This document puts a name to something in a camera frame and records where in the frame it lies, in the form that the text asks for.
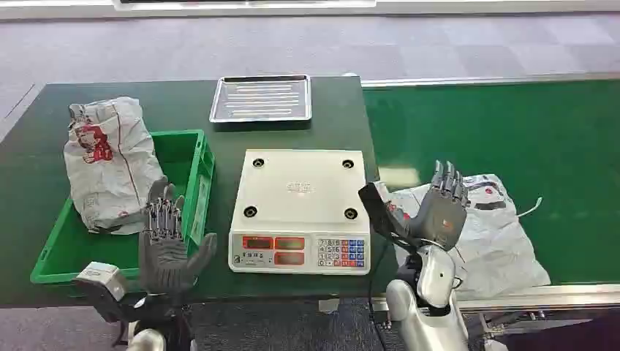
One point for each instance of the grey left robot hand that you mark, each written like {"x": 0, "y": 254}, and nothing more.
{"x": 164, "y": 261}

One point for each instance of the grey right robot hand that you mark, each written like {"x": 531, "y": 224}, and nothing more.
{"x": 438, "y": 220}

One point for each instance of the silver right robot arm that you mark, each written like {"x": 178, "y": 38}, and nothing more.
{"x": 436, "y": 278}

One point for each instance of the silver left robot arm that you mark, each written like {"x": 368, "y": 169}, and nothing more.
{"x": 147, "y": 341}

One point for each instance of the white parcel bag black label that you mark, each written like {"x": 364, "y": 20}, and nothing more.
{"x": 494, "y": 247}

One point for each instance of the green plastic crate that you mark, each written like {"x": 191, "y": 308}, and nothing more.
{"x": 97, "y": 257}

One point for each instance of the white parcel bag red print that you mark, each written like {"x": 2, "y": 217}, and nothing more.
{"x": 109, "y": 160}

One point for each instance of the green conveyor belt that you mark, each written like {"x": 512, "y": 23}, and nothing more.
{"x": 533, "y": 140}

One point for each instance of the white electronic weighing scale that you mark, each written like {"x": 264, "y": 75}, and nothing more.
{"x": 300, "y": 194}

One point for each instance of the steel tray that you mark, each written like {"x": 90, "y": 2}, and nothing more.
{"x": 261, "y": 99}

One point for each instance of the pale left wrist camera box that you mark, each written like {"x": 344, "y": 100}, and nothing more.
{"x": 101, "y": 280}

